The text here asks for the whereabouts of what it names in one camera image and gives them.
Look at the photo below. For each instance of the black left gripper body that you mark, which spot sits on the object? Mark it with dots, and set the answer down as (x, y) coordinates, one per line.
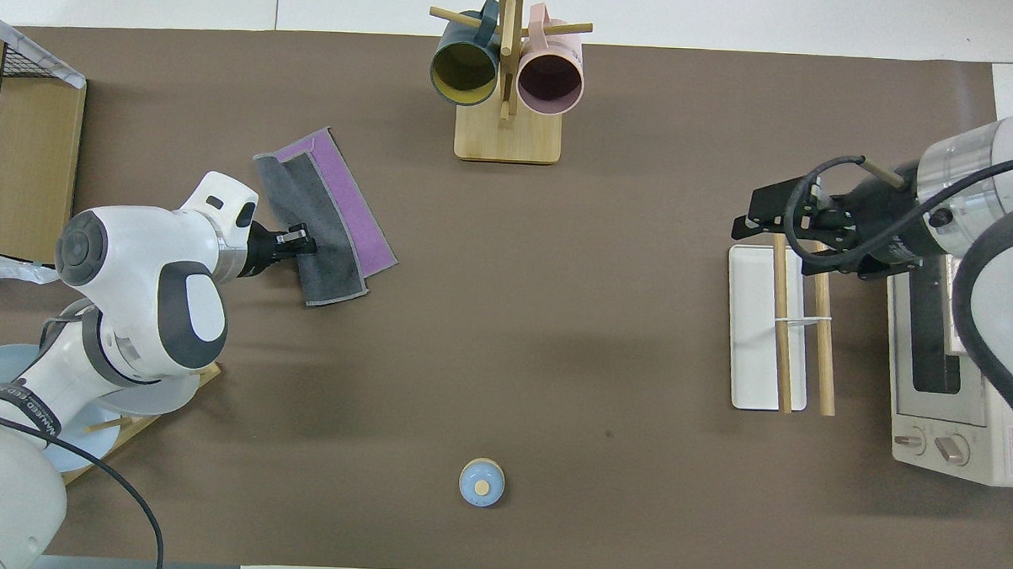
(268, 249)

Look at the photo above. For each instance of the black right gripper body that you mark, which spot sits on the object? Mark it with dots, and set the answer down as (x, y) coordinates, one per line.
(871, 226)

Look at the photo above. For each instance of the purple and grey towel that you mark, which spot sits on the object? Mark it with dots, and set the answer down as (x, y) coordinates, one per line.
(331, 228)

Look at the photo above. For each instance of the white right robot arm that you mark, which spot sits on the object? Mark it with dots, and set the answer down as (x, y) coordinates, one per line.
(1003, 293)

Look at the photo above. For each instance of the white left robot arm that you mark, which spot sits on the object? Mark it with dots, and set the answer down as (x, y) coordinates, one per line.
(137, 255)

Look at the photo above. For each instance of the white base wooden towel rack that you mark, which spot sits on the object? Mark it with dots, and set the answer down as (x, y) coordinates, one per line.
(753, 327)

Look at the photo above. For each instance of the wooden plate rack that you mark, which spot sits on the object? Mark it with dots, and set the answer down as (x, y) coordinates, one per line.
(131, 427)

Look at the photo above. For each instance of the grey plate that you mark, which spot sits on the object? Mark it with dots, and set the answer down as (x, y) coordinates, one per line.
(174, 395)

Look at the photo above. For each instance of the brown table mat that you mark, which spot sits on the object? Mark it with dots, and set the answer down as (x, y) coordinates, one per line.
(472, 317)

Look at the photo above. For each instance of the cream toaster oven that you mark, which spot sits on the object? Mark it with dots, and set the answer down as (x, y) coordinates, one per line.
(932, 409)

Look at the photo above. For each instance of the wooden mug tree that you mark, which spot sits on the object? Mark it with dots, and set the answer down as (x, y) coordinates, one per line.
(507, 141)

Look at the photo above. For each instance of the dark teal mug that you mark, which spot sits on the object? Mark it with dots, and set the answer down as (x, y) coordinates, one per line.
(463, 68)

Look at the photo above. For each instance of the pink mug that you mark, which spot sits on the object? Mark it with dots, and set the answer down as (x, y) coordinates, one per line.
(550, 80)

